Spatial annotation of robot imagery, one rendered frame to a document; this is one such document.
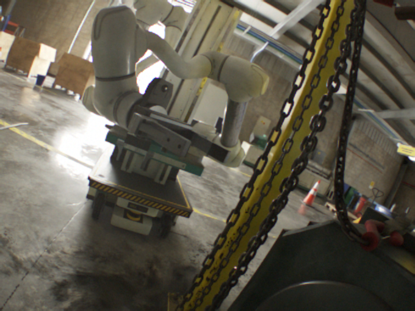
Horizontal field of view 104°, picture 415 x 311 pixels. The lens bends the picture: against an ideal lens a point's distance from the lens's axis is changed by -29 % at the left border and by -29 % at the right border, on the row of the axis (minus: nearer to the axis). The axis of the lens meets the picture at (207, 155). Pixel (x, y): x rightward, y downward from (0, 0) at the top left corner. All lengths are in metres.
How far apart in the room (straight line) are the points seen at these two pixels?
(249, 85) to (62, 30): 10.72
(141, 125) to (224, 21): 1.47
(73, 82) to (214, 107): 5.06
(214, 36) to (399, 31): 1.21
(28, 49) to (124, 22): 7.38
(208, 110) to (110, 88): 8.16
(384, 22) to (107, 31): 1.18
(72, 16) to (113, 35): 10.86
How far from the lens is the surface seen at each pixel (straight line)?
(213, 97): 8.67
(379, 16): 1.28
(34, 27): 12.40
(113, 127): 1.42
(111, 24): 0.51
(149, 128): 0.36
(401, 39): 1.39
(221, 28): 1.74
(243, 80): 0.93
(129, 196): 1.37
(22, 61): 7.98
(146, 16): 1.27
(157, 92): 0.47
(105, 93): 0.54
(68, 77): 6.90
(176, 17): 1.32
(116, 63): 0.52
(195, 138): 0.48
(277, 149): 0.80
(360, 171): 13.77
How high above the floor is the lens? 0.90
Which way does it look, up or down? 9 degrees down
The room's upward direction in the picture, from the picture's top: 25 degrees clockwise
